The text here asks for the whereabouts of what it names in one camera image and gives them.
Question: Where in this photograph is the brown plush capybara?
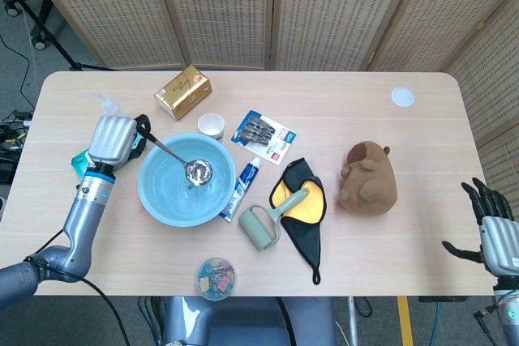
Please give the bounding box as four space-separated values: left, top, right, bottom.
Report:
339 141 398 216

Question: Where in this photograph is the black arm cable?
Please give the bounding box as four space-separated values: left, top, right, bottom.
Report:
24 232 131 346

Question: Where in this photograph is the grey robot torso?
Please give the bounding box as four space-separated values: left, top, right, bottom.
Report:
161 296 337 346

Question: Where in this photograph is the nail clipper blister pack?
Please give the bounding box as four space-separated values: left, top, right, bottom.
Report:
230 109 298 166

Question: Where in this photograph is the stainless steel ladle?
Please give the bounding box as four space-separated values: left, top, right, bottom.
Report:
135 125 214 188

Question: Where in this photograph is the white paper cup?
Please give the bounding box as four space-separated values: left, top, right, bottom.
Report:
197 113 225 145

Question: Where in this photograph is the black wheeled stand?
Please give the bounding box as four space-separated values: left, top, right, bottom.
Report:
0 0 110 71

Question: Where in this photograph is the clear tub of binder clips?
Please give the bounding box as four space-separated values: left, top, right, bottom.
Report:
195 256 239 301

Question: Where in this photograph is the light blue plastic basin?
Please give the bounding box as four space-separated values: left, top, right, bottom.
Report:
136 132 238 229

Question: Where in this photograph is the white round table cap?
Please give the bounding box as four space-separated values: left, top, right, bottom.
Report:
391 86 416 109

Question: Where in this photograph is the green wet wipes pack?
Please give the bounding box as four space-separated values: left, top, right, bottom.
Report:
70 135 149 179

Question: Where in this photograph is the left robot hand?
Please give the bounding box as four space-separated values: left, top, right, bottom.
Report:
87 113 157 171

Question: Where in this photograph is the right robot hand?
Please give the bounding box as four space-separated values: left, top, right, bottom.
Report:
441 177 519 276

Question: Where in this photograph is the black electronics with cables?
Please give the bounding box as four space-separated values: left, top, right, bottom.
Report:
0 109 33 185

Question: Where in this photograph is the green lint roller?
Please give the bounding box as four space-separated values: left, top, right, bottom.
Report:
238 186 312 250

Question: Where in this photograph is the blue white toothpaste tube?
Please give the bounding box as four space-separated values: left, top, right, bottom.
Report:
218 155 263 224

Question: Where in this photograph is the gold tissue pack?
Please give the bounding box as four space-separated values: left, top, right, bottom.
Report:
153 64 213 121

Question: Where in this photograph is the yellow and black cloth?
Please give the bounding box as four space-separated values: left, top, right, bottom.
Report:
268 157 328 285

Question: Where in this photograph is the woven folding screen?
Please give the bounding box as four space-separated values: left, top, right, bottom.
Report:
18 0 519 209

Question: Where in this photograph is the clear squeeze wash bottle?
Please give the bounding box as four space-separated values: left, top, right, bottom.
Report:
79 93 122 117

